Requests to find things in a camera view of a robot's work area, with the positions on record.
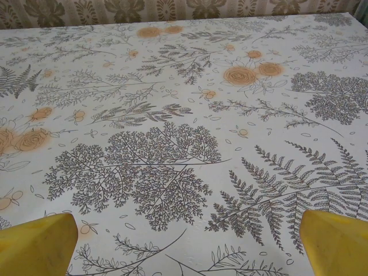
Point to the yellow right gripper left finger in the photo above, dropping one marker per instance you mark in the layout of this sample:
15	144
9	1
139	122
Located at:
34	247

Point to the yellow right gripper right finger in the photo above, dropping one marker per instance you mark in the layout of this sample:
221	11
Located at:
339	247

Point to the floral patterned tablecloth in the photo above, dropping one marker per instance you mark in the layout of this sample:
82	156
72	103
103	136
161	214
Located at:
184	129

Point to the aluminium frame post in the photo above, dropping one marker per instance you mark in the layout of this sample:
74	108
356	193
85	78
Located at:
362	8

